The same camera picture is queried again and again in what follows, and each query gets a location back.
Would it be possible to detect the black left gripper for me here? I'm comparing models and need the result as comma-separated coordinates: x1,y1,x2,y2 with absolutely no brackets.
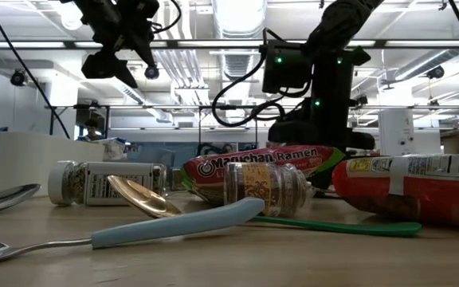
72,0,161,89

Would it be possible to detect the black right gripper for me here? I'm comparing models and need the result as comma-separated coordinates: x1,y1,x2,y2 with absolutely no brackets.
268,101,376,151

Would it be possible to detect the glass jar with yellow label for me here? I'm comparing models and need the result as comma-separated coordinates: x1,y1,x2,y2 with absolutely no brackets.
224,162,313,218

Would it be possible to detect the pink and green ramen packet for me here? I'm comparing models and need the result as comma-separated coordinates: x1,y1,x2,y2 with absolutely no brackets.
180,144,346,206

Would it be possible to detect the blue and white packet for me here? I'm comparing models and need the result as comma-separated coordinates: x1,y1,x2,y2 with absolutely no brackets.
100,136,128,162

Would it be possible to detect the spice jar with white lid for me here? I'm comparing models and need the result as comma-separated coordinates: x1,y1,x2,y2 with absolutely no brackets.
47,160,167,207

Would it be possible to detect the red noodle packet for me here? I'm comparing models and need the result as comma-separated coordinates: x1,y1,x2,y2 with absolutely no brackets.
331,153,459,229

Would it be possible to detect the white plastic bin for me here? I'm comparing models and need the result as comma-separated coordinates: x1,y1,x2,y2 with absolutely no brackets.
0,131,107,199

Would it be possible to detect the black ceiling spotlight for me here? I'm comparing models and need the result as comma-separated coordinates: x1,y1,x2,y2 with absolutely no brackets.
10,68,27,88
143,63,161,81
426,65,445,80
351,93,369,109

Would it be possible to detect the white pillar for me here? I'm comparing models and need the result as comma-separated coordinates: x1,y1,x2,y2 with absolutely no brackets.
378,108,416,157

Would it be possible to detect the person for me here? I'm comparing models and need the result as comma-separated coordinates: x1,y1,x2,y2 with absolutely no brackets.
76,118,105,143

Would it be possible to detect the clear plastic bin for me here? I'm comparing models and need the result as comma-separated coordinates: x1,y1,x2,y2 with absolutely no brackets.
108,142,177,188

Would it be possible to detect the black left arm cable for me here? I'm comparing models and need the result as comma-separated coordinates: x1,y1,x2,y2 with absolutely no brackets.
0,0,71,140

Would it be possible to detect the silver air duct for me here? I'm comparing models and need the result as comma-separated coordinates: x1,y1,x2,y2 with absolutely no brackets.
212,0,269,127

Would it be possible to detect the gold spoon with green handle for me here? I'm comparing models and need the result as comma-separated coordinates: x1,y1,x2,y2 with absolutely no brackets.
107,175,423,239

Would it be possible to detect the spoon with light blue handle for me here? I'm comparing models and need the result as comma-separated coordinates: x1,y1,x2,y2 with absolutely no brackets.
0,198,265,266

